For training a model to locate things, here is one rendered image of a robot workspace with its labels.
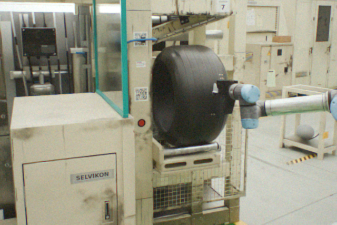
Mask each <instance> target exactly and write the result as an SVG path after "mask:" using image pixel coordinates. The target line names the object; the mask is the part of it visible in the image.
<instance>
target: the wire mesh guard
mask: <svg viewBox="0 0 337 225"><path fill-rule="evenodd" d="M239 109H240V108H239V106H237V107H234V110H238V111H239ZM236 116H240V115H236ZM234 117H235V116H234ZM235 120H236V119H235ZM227 121H231V126H232V115H231V120H227ZM236 124H238V133H239V128H241V127H239V122H238V123H236ZM226 125H228V124H226ZM227 129H231V128H227ZM240 132H241V141H242V131H240ZM229 133H233V132H229ZM227 137H230V136H227V135H226V144H225V145H226V147H227V145H228V144H227ZM231 137H232V136H231ZM222 138H224V137H222ZM234 138H235V127H234ZM244 139H245V142H243V143H245V146H244V159H245V161H244V165H241V160H240V166H236V174H234V175H236V177H237V167H240V169H241V166H244V177H241V178H244V188H243V191H244V194H243V195H240V193H241V192H240V188H239V194H237V195H233V194H234V193H233V189H232V190H231V191H232V195H231V196H228V197H226V186H225V187H224V188H225V191H224V192H225V197H222V194H221V198H215V185H214V199H209V200H208V197H207V198H204V199H207V200H202V201H200V199H198V200H199V201H197V202H196V199H195V202H190V203H189V198H190V197H189V195H188V201H186V202H188V203H184V204H181V195H182V194H181V191H182V190H181V183H183V182H181V173H180V202H179V203H180V204H178V205H177V180H178V179H177V174H176V175H174V176H176V183H174V184H176V187H175V188H176V195H174V196H176V199H175V200H176V205H174V206H173V204H175V203H173V194H172V196H171V197H172V206H169V201H171V200H169V189H170V188H169V181H171V180H169V175H168V184H167V185H168V204H167V205H168V207H161V190H163V189H161V182H163V181H161V175H160V185H159V186H160V198H158V199H160V208H156V209H153V213H154V212H160V211H166V210H172V209H175V208H181V207H187V206H193V205H197V204H203V203H209V202H215V201H221V200H227V199H233V198H239V197H245V196H246V181H247V156H248V142H249V129H245V138H244ZM228 141H231V140H228ZM234 144H237V143H234ZM222 146H223V145H222ZM233 148H234V147H233ZM222 149H224V148H222ZM227 153H230V160H231V147H230V152H227ZM224 157H227V156H224ZM234 160H235V159H234V158H233V168H234ZM225 161H228V160H225ZM230 164H232V163H230ZM226 165H227V162H226ZM230 168H232V167H230ZM215 170H217V169H215ZM208 171H210V170H208V169H207V187H209V186H208V183H209V182H208ZM200 172H202V171H200ZM230 172H232V171H229V173H230ZM193 173H195V172H193V171H192V177H191V178H192V189H193V185H194V184H193ZM196 173H197V171H196ZM223 173H227V171H226V169H225V172H223ZM156 174H159V173H156ZM156 174H153V175H156ZM215 174H218V173H215ZM215 174H214V175H215ZM209 175H211V178H209V179H211V183H212V169H211V174H209ZM239 175H240V174H239ZM201 176H203V179H202V180H203V189H204V170H203V175H201ZM227 176H231V175H227ZM232 176H233V175H232ZM195 177H196V176H195ZM197 177H200V176H197ZM223 177H226V176H223ZM214 178H215V177H214ZM239 178H240V177H239ZM155 179H158V178H155ZM232 179H233V178H232ZM195 181H197V180H195ZM199 181H200V179H199ZM237 182H240V181H237ZM154 183H156V182H154ZM231 183H233V182H231ZM199 184H201V183H199ZM196 185H197V184H196ZM156 187H158V186H156ZM182 187H184V186H182ZM196 188H197V187H196ZM196 188H194V189H196ZM200 188H202V187H200ZM184 190H185V189H184ZM210 190H213V189H210ZM154 191H157V190H154ZM200 192H202V191H200ZM211 194H213V193H211ZM184 195H185V194H184ZM204 195H208V194H204ZM184 198H185V197H184ZM184 198H182V199H184ZM211 198H213V197H211ZM202 199H203V198H202ZM192 201H194V200H192Z"/></svg>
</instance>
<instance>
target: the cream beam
mask: <svg viewBox="0 0 337 225"><path fill-rule="evenodd" d="M216 2H217V0H152V16H180V15H185V16H231V15H232V0H230V12H216Z"/></svg>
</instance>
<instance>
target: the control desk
mask: <svg viewBox="0 0 337 225"><path fill-rule="evenodd" d="M11 142H12V156H13V169H14V182H15V196H16V209H17V223H18V225H135V150H134V118H133V117H132V116H131V115H130V114H128V118H123V117H122V116H121V115H119V114H118V113H117V112H116V111H115V110H114V109H113V107H112V106H111V105H110V104H109V103H108V102H106V101H105V100H104V99H103V98H102V97H101V96H100V95H99V94H98V93H97V92H95V93H79V94H61V95H43V96H26V97H15V98H14V104H13V113H12V120H11Z"/></svg>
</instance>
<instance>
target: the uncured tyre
mask: <svg viewBox="0 0 337 225"><path fill-rule="evenodd" d="M191 69H194V70H191ZM219 73H223V76H224V80H228V78H227V73H226V70H225V68H224V65H223V63H222V61H221V59H220V58H219V57H218V56H217V55H216V54H215V52H214V51H213V50H212V49H210V48H208V47H206V46H203V45H172V46H169V47H166V48H164V49H163V50H162V51H161V52H160V53H159V54H158V55H157V57H156V58H155V61H154V63H153V67H152V109H153V118H154V122H155V125H156V128H157V130H158V132H159V134H160V136H161V137H162V138H163V139H164V140H165V141H167V142H168V143H169V144H171V145H174V146H183V145H192V144H201V143H209V142H212V141H214V140H215V139H217V137H218V136H219V135H220V134H221V132H222V131H223V129H224V127H225V125H226V122H227V118H228V114H224V113H223V112H222V110H223V105H224V101H225V98H224V97H218V96H213V90H214V83H216V86H217V80H220V78H219ZM211 112H216V115H215V116H212V117H210V116H211Z"/></svg>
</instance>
